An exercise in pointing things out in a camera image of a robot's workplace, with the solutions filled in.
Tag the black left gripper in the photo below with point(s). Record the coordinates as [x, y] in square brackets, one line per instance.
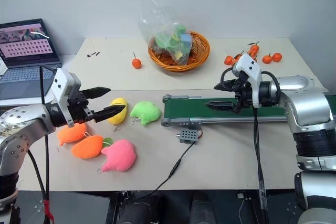
[77, 106]

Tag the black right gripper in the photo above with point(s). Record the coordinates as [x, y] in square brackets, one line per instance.
[245, 95]

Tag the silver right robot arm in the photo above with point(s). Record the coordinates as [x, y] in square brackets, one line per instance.
[309, 103]

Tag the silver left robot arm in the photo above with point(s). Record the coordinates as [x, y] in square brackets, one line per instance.
[18, 129]

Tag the green conveyor belt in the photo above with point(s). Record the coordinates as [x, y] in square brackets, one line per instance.
[262, 106]

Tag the yellow plush fruit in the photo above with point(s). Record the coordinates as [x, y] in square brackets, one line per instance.
[118, 115]

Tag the small orange tangerine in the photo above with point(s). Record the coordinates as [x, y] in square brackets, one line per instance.
[237, 57]
[277, 57]
[267, 59]
[254, 49]
[228, 60]
[136, 63]

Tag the green plush fruit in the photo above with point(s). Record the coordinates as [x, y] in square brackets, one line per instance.
[145, 112]

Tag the orange plush carrot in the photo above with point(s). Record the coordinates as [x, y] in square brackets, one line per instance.
[86, 148]

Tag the small black scraps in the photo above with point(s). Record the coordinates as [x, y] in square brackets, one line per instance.
[93, 54]

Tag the orange woven basket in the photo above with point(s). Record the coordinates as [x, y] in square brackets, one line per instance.
[200, 51]

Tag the grey sensor module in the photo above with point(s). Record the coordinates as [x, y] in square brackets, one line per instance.
[188, 136]

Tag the pink plush fruit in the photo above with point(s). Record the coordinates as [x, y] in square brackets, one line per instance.
[119, 157]

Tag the clear plastic bag of toys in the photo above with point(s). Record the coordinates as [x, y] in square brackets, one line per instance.
[170, 35]

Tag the open laptop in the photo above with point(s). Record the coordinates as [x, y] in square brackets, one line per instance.
[26, 48]

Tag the dark grey flat panel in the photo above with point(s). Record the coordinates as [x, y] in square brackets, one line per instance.
[73, 208]

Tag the dark rounded shape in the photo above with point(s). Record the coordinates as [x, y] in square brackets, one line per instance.
[141, 208]
[202, 208]

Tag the red tape strip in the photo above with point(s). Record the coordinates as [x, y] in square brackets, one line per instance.
[48, 209]

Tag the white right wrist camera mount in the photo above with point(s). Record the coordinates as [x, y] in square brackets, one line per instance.
[249, 66]

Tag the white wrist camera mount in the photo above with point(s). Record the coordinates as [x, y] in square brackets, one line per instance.
[63, 82]
[249, 66]

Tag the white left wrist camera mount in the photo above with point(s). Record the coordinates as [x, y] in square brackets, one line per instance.
[63, 82]

